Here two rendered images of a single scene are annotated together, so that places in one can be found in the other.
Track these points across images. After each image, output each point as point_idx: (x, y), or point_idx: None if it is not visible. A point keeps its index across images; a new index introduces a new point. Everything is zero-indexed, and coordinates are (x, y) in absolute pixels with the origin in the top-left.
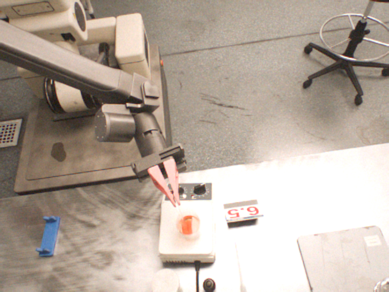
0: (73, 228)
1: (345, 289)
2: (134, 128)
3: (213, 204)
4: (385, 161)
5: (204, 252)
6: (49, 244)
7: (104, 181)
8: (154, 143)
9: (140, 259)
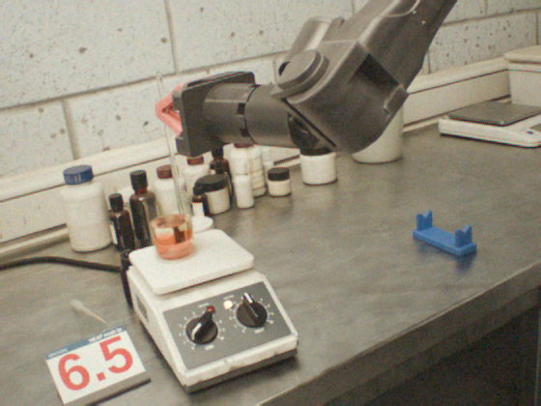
0: (421, 258)
1: None
2: (279, 66)
3: (155, 308)
4: None
5: (141, 249)
6: (429, 233)
7: None
8: (233, 85)
9: (270, 278)
